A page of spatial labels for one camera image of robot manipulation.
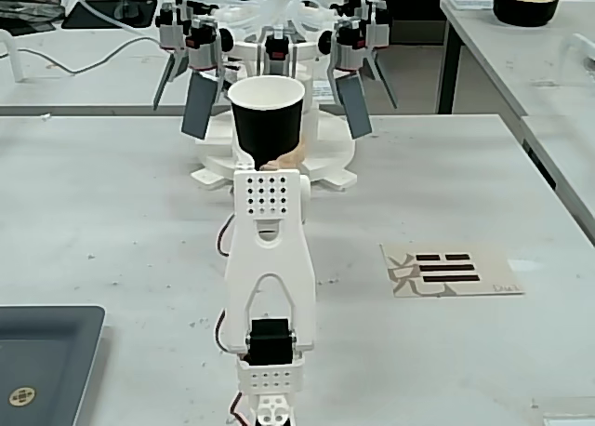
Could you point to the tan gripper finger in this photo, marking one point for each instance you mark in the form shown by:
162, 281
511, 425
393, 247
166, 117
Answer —
290, 157

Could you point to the black paper cup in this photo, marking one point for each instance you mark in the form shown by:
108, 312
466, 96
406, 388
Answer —
265, 123

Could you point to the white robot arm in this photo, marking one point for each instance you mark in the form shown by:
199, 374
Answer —
269, 268

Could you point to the printed paper mat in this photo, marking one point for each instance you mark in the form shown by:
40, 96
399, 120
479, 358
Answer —
493, 270

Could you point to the white pump carousel machine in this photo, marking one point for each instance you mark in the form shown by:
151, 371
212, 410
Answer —
325, 161

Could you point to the clear tube bundle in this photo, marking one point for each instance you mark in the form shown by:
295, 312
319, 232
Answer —
279, 3

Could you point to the white table with black leg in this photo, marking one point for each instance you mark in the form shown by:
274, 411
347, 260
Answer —
450, 72

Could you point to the black flat pad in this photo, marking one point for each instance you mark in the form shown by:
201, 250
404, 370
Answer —
107, 17

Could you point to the black bowl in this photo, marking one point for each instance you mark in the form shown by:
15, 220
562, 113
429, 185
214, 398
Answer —
525, 12

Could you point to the dark crumpled bag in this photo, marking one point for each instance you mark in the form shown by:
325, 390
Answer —
28, 12

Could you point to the grey tray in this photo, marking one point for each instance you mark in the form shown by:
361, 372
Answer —
46, 351

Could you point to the round tan emblem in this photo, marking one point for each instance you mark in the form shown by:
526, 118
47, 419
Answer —
22, 396

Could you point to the white bracket stand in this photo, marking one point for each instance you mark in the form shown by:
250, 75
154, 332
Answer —
16, 58

